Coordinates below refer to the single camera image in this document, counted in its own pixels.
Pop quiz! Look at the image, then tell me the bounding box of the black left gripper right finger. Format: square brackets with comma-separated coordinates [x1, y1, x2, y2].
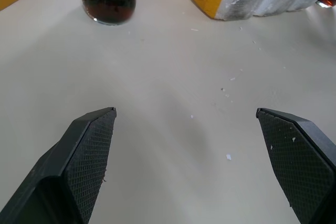
[256, 107, 336, 224]

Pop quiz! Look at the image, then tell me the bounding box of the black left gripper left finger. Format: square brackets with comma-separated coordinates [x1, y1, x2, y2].
[0, 106, 117, 224]

